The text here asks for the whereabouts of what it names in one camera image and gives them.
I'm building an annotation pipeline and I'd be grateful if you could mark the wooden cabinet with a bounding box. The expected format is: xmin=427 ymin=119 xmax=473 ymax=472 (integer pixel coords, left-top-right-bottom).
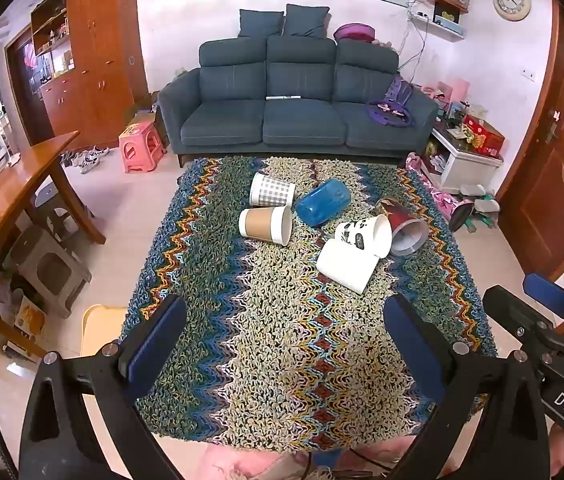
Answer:
xmin=4 ymin=0 xmax=149 ymax=148

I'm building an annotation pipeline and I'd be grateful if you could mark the pink toy scooter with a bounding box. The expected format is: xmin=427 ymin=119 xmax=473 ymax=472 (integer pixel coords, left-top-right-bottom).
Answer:
xmin=406 ymin=152 xmax=475 ymax=232

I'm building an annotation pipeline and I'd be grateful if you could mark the round wall clock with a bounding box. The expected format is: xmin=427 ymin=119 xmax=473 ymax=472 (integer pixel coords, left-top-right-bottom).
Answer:
xmin=493 ymin=0 xmax=531 ymax=22

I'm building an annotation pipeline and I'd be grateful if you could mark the white cup with black print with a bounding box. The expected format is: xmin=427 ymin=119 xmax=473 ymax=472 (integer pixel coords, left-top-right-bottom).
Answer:
xmin=334 ymin=214 xmax=393 ymax=259

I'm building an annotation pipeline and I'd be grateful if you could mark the pink plastic stool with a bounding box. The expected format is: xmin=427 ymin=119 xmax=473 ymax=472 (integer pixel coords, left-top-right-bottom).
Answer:
xmin=118 ymin=121 xmax=167 ymax=174

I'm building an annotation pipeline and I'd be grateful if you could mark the brown paper cup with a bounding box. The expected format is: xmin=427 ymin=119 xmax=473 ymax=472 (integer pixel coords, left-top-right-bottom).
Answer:
xmin=238 ymin=205 xmax=293 ymax=247

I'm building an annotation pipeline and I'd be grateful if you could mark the red patterned cup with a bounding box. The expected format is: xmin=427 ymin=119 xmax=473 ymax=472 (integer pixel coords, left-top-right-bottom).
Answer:
xmin=376 ymin=198 xmax=430 ymax=257

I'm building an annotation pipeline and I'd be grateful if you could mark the white side cabinet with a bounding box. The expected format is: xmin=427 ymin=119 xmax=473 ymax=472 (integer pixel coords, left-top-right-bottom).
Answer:
xmin=430 ymin=125 xmax=505 ymax=195

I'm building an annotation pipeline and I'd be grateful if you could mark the blue plastic cup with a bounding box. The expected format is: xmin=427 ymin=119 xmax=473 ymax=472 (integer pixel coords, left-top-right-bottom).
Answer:
xmin=295 ymin=178 xmax=351 ymax=227

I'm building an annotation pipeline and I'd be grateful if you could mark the plain white cup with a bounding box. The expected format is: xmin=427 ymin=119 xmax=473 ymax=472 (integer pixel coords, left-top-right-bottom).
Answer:
xmin=316 ymin=238 xmax=380 ymax=295

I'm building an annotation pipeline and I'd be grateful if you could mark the white wall shelf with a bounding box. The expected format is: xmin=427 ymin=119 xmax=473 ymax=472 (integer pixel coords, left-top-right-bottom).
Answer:
xmin=409 ymin=12 xmax=466 ymax=40

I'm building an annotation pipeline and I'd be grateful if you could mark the pink cloth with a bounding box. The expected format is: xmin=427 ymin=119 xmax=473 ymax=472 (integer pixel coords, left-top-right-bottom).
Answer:
xmin=197 ymin=435 xmax=415 ymax=480

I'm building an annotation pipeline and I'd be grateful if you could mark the purple backpack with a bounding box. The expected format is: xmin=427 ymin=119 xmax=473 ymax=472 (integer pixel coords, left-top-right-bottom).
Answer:
xmin=366 ymin=75 xmax=415 ymax=127

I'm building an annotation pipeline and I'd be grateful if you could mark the colourful woven zigzag rug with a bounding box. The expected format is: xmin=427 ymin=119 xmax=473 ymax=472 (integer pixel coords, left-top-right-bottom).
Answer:
xmin=119 ymin=156 xmax=497 ymax=453

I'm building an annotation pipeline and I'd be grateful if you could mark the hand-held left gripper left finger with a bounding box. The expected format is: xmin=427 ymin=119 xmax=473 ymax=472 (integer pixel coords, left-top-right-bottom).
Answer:
xmin=18 ymin=294 xmax=197 ymax=480

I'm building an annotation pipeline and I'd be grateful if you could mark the wooden wall shelf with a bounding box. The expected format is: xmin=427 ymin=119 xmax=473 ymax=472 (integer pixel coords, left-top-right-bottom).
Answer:
xmin=419 ymin=0 xmax=470 ymax=14

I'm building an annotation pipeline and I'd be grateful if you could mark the dark blue sofa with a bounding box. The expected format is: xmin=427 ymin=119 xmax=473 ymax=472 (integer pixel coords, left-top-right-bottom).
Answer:
xmin=158 ymin=36 xmax=440 ymax=168

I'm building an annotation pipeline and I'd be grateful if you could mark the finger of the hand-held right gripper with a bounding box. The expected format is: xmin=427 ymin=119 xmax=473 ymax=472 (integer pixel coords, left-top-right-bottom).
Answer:
xmin=482 ymin=285 xmax=564 ymax=361
xmin=522 ymin=272 xmax=564 ymax=320

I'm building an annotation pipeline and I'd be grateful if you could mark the grey plastic stool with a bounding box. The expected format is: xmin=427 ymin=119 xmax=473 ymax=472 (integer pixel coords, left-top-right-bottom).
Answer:
xmin=4 ymin=225 xmax=92 ymax=319
xmin=32 ymin=180 xmax=88 ymax=232

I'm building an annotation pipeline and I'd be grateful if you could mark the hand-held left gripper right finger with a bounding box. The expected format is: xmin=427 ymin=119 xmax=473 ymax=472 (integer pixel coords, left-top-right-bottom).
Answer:
xmin=383 ymin=294 xmax=557 ymax=480

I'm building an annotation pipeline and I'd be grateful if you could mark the wooden door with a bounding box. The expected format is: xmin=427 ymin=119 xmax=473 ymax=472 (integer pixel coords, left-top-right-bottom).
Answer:
xmin=499 ymin=10 xmax=564 ymax=281

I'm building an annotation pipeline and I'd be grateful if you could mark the pair of sneakers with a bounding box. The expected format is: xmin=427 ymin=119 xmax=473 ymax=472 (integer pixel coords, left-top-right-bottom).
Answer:
xmin=59 ymin=145 xmax=111 ymax=174

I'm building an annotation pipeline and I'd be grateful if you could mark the wooden table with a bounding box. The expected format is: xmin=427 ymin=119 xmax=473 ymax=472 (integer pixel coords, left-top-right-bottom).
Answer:
xmin=0 ymin=131 xmax=107 ymax=306

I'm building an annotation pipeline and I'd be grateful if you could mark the dark blue cushion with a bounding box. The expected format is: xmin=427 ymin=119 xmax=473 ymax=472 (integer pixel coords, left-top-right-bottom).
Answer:
xmin=282 ymin=4 xmax=331 ymax=40
xmin=238 ymin=9 xmax=285 ymax=39

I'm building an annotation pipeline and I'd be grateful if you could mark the purple round cushion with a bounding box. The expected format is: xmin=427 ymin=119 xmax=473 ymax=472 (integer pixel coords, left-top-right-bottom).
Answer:
xmin=334 ymin=22 xmax=377 ymax=44

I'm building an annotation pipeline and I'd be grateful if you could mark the red cardboard box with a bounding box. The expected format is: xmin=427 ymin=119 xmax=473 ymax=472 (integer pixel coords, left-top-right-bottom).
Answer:
xmin=463 ymin=115 xmax=505 ymax=157

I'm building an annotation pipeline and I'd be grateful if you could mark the white checkered cup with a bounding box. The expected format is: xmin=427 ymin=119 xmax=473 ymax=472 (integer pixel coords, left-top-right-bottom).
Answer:
xmin=249 ymin=172 xmax=297 ymax=208

